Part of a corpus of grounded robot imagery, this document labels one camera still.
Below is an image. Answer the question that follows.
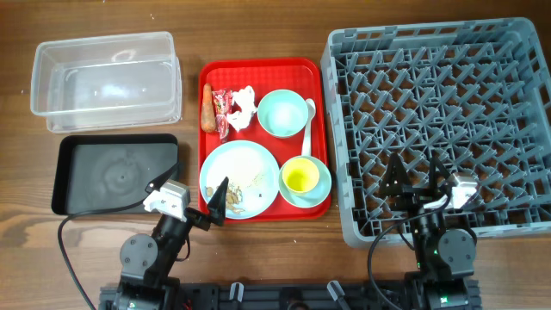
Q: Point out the light blue small bowl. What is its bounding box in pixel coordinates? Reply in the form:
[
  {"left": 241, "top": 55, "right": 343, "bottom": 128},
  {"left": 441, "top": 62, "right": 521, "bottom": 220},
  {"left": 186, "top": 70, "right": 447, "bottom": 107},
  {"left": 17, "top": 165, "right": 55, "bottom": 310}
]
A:
[{"left": 279, "top": 156, "right": 331, "bottom": 208}]

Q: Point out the grey dishwasher rack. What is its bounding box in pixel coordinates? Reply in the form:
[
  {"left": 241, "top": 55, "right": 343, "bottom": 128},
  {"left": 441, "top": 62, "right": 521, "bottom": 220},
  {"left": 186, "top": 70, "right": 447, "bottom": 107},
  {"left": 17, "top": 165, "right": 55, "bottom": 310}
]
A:
[{"left": 320, "top": 17, "right": 550, "bottom": 248}]

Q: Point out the white tissue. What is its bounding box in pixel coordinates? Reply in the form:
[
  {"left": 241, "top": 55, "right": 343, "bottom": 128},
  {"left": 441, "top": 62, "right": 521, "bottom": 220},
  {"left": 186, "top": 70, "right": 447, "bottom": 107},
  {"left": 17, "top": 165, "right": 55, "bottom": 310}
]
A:
[{"left": 227, "top": 85, "right": 257, "bottom": 132}]

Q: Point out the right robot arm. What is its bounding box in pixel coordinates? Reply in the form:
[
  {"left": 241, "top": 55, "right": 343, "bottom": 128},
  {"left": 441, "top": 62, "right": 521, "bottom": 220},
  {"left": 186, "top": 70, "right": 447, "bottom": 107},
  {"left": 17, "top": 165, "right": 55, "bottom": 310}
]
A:
[{"left": 368, "top": 153, "right": 479, "bottom": 309}]

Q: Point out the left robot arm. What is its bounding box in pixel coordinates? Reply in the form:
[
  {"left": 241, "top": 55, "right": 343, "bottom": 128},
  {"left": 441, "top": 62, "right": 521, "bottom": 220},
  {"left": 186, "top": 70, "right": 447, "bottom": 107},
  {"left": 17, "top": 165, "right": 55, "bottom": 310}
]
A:
[{"left": 100, "top": 165, "right": 229, "bottom": 310}]

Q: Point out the mint green bowl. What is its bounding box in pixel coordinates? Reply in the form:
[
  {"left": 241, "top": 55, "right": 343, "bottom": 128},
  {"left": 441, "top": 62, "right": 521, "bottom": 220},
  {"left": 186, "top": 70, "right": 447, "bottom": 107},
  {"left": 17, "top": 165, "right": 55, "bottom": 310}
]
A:
[{"left": 257, "top": 90, "right": 309, "bottom": 138}]

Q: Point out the food scraps and rice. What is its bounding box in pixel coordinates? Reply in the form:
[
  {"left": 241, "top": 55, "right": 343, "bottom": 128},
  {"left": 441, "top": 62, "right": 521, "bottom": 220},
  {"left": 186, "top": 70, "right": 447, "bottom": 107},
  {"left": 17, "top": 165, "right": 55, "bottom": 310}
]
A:
[{"left": 206, "top": 187, "right": 245, "bottom": 214}]

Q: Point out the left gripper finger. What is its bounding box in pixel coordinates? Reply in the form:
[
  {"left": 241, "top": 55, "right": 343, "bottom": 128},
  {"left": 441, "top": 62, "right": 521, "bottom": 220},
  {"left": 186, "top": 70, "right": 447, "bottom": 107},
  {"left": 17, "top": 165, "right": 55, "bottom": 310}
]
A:
[
  {"left": 145, "top": 162, "right": 180, "bottom": 193},
  {"left": 207, "top": 177, "right": 229, "bottom": 226}
]

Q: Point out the red serving tray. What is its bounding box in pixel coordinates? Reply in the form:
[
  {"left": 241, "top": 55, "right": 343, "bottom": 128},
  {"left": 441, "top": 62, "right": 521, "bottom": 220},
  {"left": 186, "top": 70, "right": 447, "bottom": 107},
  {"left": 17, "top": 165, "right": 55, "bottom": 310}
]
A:
[{"left": 199, "top": 58, "right": 331, "bottom": 222}]

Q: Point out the yellow cup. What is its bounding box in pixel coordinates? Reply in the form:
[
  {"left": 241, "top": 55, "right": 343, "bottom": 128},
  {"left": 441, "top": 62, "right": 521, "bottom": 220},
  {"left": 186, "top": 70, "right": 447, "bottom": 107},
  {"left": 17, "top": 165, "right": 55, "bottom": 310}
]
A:
[{"left": 282, "top": 157, "right": 320, "bottom": 195}]

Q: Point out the clear plastic bin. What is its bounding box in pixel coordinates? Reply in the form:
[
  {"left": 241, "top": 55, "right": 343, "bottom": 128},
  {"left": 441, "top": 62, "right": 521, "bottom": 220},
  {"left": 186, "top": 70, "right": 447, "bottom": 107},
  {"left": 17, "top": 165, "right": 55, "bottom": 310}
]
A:
[{"left": 30, "top": 31, "right": 183, "bottom": 133}]

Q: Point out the black plastic tray bin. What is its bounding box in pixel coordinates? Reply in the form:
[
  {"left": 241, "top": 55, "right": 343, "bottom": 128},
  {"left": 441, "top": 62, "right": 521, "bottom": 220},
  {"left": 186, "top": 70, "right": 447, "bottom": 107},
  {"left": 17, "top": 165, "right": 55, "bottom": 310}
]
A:
[{"left": 51, "top": 133, "right": 181, "bottom": 215}]

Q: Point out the light blue plate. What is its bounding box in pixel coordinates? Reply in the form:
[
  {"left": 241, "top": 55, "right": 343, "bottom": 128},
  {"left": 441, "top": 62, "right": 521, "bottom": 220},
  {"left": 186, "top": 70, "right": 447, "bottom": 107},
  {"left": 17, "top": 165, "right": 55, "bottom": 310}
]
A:
[{"left": 199, "top": 140, "right": 280, "bottom": 220}]

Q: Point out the orange carrot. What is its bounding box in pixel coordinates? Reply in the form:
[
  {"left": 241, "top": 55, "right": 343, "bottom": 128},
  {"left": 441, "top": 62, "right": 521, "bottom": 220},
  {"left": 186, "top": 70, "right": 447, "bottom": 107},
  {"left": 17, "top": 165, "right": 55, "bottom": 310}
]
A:
[{"left": 201, "top": 84, "right": 217, "bottom": 133}]

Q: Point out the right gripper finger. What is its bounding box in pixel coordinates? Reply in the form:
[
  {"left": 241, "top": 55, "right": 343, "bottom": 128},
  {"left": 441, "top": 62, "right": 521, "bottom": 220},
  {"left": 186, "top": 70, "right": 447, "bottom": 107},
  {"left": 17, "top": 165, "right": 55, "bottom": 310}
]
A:
[
  {"left": 379, "top": 152, "right": 412, "bottom": 197},
  {"left": 429, "top": 157, "right": 451, "bottom": 196}
]

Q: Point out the red snack wrapper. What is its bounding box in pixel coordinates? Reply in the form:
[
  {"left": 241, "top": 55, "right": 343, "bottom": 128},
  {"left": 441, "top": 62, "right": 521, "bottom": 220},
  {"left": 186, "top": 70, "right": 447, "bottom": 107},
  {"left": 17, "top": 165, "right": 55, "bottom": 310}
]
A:
[{"left": 212, "top": 90, "right": 232, "bottom": 143}]

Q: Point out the white plastic spoon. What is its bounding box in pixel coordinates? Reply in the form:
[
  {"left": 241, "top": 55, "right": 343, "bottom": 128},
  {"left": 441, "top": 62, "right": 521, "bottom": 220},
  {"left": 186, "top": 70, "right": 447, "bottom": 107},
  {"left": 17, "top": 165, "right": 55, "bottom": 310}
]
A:
[{"left": 301, "top": 98, "right": 316, "bottom": 156}]

